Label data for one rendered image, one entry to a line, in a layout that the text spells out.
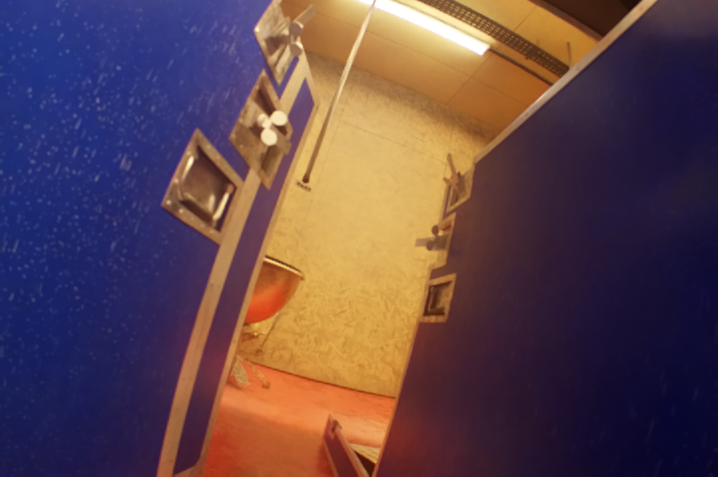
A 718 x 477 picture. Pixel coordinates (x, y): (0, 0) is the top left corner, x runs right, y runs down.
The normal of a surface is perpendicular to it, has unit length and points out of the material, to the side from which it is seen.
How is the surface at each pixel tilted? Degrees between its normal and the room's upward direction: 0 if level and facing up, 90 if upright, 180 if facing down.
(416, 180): 90
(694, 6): 90
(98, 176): 90
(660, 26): 90
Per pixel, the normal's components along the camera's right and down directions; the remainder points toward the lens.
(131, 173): 0.96, 0.21
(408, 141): 0.26, -0.26
